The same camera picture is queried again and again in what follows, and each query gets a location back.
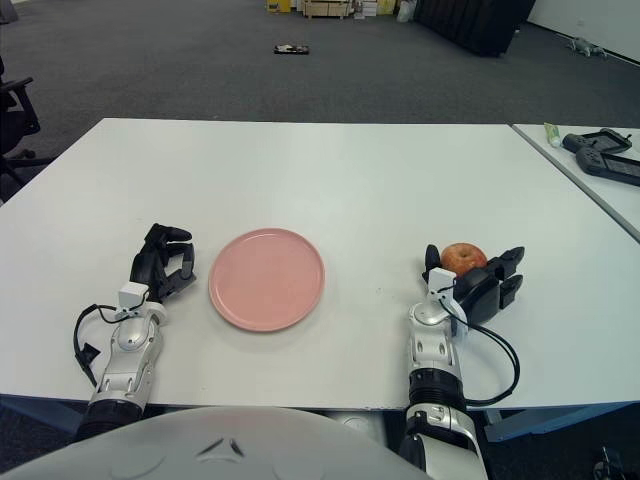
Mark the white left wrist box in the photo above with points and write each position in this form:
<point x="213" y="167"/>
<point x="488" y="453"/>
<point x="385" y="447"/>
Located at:
<point x="133" y="294"/>

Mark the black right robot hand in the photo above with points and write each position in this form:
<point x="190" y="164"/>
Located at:
<point x="480" y="295"/>

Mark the green white tube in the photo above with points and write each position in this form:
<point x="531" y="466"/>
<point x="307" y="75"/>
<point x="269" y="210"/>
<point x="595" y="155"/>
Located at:
<point x="552" y="134"/>

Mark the wooden crate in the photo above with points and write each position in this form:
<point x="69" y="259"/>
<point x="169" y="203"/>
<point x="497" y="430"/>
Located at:
<point x="329" y="9"/>

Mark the blue grey table frame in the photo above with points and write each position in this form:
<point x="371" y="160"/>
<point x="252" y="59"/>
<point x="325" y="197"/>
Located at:
<point x="550" y="417"/>

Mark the black handheld controller with frame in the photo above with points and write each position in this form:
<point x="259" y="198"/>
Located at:
<point x="573" y="141"/>

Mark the black handheld controller with screen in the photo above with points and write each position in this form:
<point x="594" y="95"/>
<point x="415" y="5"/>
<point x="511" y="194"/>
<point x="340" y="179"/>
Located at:
<point x="591" y="160"/>

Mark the black curtain partition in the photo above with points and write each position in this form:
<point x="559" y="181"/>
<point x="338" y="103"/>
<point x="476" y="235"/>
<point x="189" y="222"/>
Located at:
<point x="475" y="25"/>

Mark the pink round plate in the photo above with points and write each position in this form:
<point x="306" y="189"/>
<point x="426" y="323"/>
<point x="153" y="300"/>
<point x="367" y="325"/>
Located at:
<point x="266" y="280"/>

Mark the black flat device on floor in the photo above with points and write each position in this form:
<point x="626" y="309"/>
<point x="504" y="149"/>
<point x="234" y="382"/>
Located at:
<point x="291" y="49"/>

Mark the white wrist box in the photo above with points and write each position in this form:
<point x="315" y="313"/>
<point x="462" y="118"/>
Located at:
<point x="133" y="294"/>
<point x="442" y="282"/>

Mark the black office chair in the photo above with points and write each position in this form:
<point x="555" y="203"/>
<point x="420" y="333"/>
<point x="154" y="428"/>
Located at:
<point x="15" y="120"/>

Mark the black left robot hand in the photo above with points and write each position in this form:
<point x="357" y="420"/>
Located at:
<point x="149" y="265"/>

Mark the red yellow apple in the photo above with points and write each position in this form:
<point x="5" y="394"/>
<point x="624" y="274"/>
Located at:
<point x="462" y="257"/>

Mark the grey robot torso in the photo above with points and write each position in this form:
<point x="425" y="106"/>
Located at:
<point x="215" y="450"/>

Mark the white plastic bag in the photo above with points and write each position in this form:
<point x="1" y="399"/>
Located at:
<point x="405" y="11"/>

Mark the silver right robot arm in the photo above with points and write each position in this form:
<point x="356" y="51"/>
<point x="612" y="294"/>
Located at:
<point x="432" y="350"/>

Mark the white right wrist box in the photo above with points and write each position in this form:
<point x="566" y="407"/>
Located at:
<point x="442" y="282"/>

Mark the yellow cardboard box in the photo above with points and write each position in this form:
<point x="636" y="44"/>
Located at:
<point x="279" y="5"/>

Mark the grey plush toy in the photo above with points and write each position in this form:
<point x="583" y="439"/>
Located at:
<point x="585" y="46"/>

